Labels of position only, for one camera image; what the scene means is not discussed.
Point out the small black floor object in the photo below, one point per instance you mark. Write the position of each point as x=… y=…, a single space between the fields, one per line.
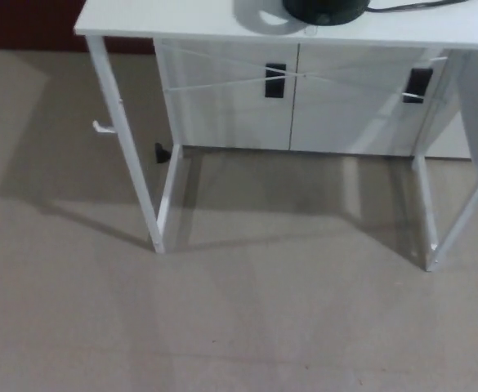
x=161 y=153

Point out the white cabinet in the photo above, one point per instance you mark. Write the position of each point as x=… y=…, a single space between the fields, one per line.
x=345 y=114

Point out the white hook on table leg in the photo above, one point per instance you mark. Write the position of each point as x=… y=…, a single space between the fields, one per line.
x=101 y=129

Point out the black electric kettle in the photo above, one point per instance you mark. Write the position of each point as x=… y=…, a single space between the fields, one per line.
x=324 y=12

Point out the white table with metal frame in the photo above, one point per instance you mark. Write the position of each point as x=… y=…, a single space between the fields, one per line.
x=161 y=20

